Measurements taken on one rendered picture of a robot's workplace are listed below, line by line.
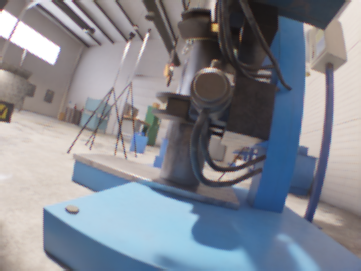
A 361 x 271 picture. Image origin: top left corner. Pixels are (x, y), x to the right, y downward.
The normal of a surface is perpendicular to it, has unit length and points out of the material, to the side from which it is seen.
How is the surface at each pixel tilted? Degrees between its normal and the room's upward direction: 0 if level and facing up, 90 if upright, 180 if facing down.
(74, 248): 90
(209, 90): 90
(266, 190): 90
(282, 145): 90
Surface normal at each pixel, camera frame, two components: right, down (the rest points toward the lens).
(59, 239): -0.18, -0.11
